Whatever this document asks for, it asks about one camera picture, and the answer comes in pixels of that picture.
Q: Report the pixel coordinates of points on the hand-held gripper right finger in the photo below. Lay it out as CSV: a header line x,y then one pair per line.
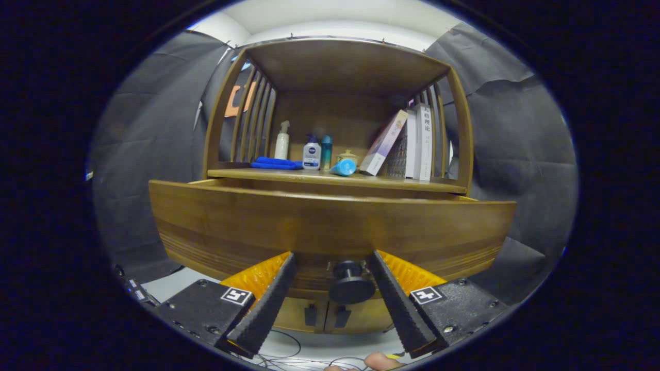
x,y
399,309

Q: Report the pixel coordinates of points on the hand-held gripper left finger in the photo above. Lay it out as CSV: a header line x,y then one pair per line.
x,y
268,309

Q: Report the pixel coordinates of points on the wooden drawer with black knob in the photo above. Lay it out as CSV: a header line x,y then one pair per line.
x,y
335,226

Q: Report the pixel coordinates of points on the blue and white cosmetic tube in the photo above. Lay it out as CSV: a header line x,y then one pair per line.
x,y
344,167

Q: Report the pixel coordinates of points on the wooden cabinet door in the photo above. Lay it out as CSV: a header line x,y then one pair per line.
x,y
361,317
296,315

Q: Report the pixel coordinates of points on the wooden countertop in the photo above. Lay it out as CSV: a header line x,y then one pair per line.
x,y
412,182

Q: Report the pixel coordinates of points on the wooden cabinet with hutch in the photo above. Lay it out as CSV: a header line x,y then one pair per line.
x,y
335,108

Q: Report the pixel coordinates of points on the blue folded cloth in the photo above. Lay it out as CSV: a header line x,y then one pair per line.
x,y
276,163

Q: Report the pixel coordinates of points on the dark patterned book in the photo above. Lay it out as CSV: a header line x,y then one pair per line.
x,y
398,157

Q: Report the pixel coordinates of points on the white bottle with blue cap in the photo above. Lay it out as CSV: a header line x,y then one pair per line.
x,y
311,156

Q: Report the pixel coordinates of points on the plain white book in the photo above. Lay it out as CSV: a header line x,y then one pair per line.
x,y
411,149

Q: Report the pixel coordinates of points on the beige lidded teacup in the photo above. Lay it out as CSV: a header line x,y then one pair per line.
x,y
348,156

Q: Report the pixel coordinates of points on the white pump bottle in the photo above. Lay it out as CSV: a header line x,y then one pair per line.
x,y
281,144

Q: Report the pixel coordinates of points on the purple and white book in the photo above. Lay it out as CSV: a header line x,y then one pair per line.
x,y
384,144

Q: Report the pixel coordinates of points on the white book with black print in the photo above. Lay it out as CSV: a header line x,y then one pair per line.
x,y
424,144

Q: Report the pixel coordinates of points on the teal bottle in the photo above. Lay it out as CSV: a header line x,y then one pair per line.
x,y
326,152

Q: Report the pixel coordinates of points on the black backdrop cloth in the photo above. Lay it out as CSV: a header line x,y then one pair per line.
x,y
515,154

